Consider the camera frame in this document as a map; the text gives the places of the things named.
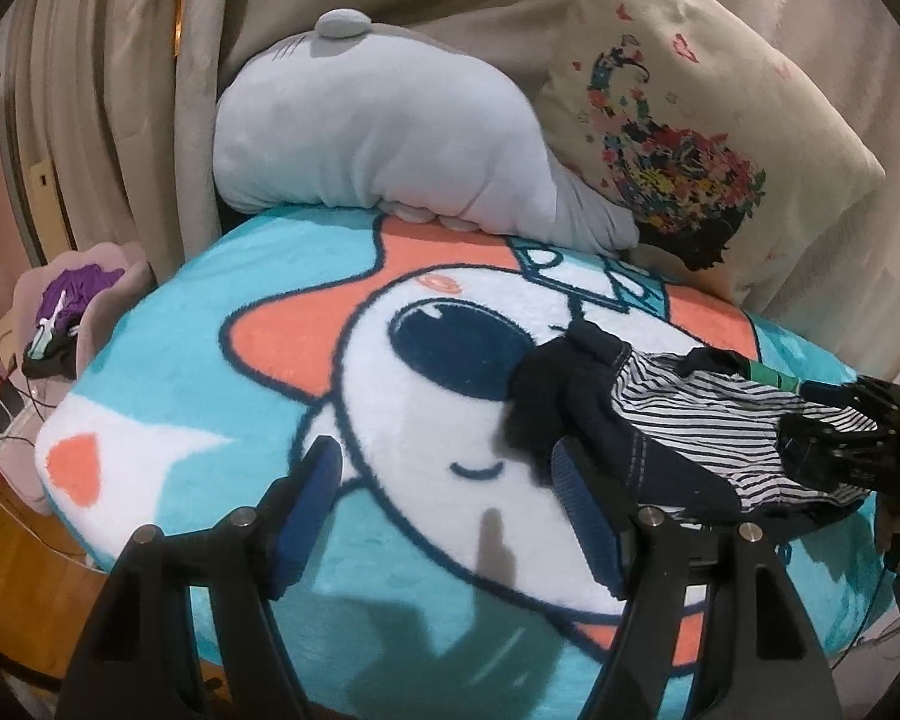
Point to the navy striped child pants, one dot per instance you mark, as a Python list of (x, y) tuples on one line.
[(693, 433)]

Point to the cream floral print cushion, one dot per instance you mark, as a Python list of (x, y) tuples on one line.
[(731, 160)]

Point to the turquoise star cartoon blanket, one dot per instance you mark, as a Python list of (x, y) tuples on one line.
[(447, 583)]

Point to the purple cloth on chair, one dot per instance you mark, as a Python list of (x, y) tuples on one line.
[(67, 297)]

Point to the grey plush seal pillow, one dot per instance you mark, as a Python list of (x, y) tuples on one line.
[(362, 115)]

